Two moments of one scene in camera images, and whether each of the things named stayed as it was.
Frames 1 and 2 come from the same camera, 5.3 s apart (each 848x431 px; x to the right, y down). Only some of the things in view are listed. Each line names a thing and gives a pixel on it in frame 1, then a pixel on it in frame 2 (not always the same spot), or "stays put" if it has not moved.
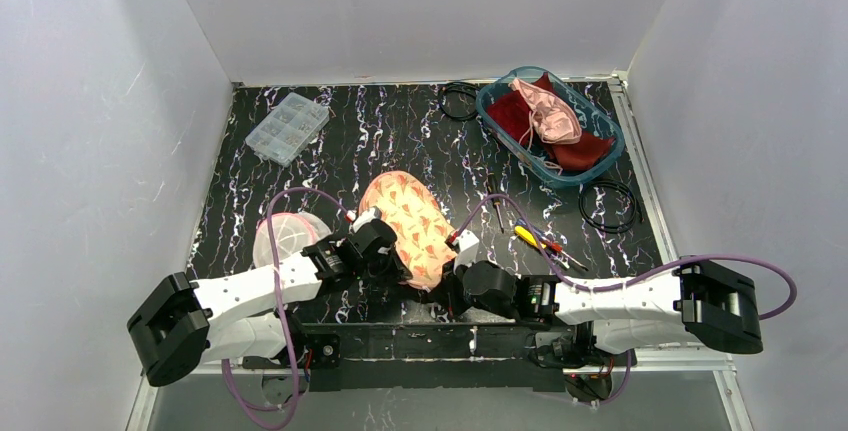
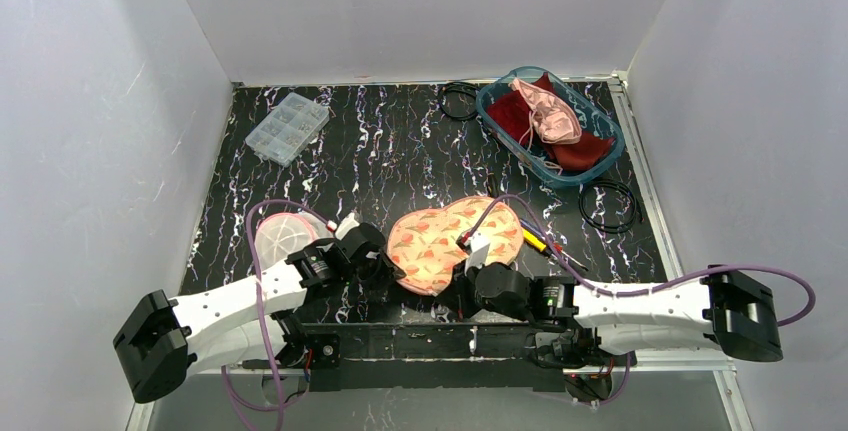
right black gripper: (447, 291) stays put
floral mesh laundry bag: (418, 221) → (422, 244)
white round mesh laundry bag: (292, 230) stays put
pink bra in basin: (550, 118) stays put
